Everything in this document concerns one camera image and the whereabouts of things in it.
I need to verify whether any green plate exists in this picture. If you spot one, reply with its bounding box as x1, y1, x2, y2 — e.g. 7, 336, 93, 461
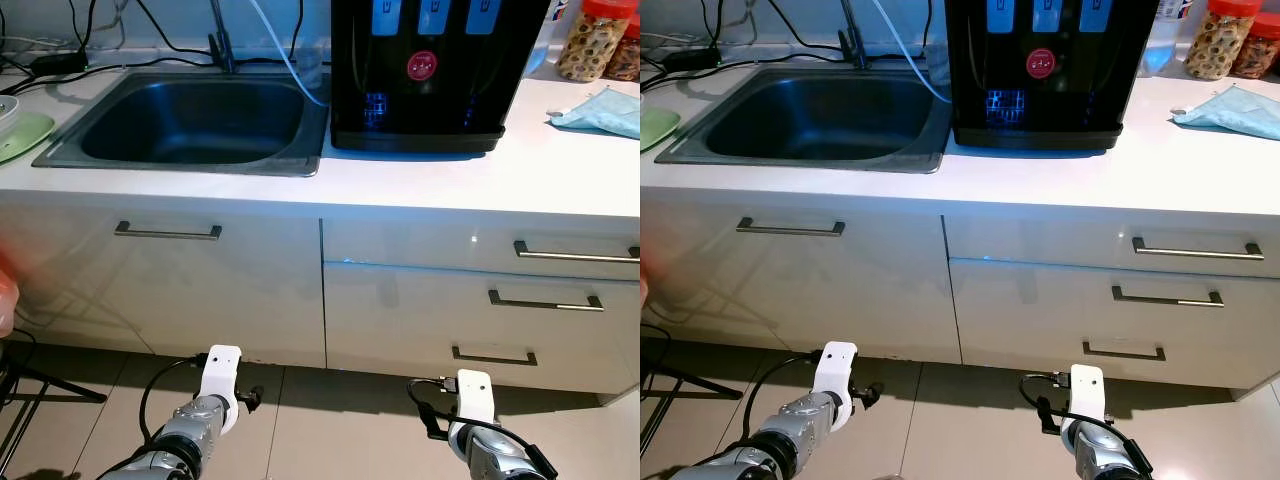
0, 110, 57, 166
640, 106, 682, 153

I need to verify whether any white cabinet door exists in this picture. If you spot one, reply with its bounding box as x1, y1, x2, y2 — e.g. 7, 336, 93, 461
0, 205, 326, 368
640, 200, 963, 366

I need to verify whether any deep white drawer front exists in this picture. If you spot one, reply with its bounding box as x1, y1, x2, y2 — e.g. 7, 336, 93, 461
322, 262, 641, 346
955, 325, 1280, 393
948, 258, 1280, 346
325, 325, 641, 401

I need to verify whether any black metal stand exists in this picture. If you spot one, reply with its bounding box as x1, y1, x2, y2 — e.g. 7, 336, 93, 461
0, 340, 109, 471
640, 325, 746, 461

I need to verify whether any shallow white drawer front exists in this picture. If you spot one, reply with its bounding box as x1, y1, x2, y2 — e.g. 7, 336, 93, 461
320, 218, 641, 269
943, 215, 1280, 276

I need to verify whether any stainless steel sink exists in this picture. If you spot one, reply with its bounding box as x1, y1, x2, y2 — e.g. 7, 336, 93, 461
32, 68, 331, 178
655, 66, 953, 174

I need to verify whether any black water dispenser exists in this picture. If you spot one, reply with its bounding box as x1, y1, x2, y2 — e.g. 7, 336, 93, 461
328, 0, 553, 154
944, 0, 1161, 153

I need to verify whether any chrome sink faucet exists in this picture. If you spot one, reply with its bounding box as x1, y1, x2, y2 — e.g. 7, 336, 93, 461
207, 0, 238, 74
838, 0, 869, 71

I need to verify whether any black power adapter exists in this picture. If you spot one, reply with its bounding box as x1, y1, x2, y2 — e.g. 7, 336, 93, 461
28, 52, 89, 76
662, 47, 723, 73

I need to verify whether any light blue cloth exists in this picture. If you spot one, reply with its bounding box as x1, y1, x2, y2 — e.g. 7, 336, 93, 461
1172, 84, 1280, 141
547, 87, 641, 140

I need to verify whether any dark snack jar red lid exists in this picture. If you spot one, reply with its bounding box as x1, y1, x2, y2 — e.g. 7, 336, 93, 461
1230, 12, 1280, 81
603, 12, 641, 83

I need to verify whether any clear plastic bottle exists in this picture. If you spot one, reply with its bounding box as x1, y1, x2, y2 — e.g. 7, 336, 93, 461
1143, 0, 1193, 76
527, 5, 561, 79

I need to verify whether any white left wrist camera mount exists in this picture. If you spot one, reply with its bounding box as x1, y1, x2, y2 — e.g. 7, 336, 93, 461
812, 341, 859, 426
200, 345, 244, 433

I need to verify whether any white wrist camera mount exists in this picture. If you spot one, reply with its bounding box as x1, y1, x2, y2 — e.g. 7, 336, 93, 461
812, 341, 859, 426
1066, 364, 1109, 441
452, 369, 498, 451
200, 345, 244, 433

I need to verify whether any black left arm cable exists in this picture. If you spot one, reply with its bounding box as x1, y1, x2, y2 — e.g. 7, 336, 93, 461
740, 352, 819, 441
138, 355, 209, 446

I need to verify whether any metal cabinet door handle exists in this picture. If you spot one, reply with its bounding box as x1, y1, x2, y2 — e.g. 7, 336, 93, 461
736, 217, 846, 238
114, 221, 223, 241

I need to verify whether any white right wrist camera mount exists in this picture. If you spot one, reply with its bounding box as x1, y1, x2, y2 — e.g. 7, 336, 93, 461
452, 369, 498, 451
1066, 364, 1109, 441

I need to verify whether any short metal drawer handle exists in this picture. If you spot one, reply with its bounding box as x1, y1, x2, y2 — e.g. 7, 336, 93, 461
451, 346, 539, 367
1082, 341, 1167, 362

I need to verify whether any medium metal drawer handle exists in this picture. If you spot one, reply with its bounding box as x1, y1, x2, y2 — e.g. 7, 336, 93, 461
488, 289, 605, 312
1111, 285, 1225, 308

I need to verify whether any long metal drawer handle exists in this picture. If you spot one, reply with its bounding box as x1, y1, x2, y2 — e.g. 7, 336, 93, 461
514, 240, 641, 264
1132, 236, 1264, 261

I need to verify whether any white faucet hose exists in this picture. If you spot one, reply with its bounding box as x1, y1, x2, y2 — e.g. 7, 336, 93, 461
870, 0, 951, 104
247, 0, 329, 108

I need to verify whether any black power cable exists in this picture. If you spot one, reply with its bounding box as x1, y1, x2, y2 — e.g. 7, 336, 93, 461
640, 52, 846, 93
765, 0, 846, 53
135, 0, 216, 56
0, 55, 216, 98

